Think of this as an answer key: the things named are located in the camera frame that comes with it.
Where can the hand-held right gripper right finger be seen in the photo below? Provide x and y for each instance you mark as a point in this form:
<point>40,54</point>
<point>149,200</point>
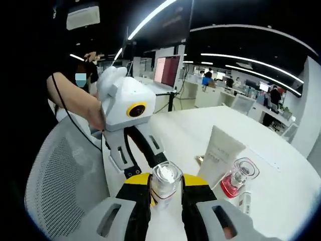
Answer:
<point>200,216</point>

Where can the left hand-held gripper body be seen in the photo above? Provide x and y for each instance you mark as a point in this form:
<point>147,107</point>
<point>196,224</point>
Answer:
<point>125,100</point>

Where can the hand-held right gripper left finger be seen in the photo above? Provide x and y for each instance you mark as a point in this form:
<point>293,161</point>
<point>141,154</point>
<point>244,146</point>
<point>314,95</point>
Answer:
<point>125,216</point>

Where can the small clear-capped skincare bottle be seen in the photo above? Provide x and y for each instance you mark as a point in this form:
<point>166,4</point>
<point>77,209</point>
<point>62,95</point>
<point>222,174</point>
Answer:
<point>165,180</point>
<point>244,203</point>

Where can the white red-collar skincare pump bottle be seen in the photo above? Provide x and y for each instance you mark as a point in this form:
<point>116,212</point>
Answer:
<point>230,187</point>

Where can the white skincare tube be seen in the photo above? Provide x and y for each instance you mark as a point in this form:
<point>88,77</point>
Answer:
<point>218,155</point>

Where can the person's left hand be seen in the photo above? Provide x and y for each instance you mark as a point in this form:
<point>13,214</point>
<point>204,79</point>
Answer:
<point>96,115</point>

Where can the black-legged laptop stand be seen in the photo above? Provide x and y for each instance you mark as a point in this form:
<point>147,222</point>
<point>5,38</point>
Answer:
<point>171,103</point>

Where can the silver laptop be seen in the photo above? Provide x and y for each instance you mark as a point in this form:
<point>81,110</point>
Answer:
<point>170,70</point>

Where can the grey mesh chair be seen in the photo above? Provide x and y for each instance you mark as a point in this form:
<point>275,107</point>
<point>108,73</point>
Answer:
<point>57,175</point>

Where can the linear ceiling light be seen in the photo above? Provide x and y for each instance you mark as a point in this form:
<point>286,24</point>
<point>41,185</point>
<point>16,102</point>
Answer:
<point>150,17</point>
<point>250,60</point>

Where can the white ceiling air vent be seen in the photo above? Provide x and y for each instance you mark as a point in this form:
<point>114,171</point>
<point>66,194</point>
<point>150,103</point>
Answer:
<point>82,17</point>

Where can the white office chair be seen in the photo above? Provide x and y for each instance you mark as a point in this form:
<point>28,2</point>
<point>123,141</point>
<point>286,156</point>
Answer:
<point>242,104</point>
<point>290,132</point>

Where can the bright desk monitor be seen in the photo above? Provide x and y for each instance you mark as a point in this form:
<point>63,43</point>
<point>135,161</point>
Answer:
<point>264,87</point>

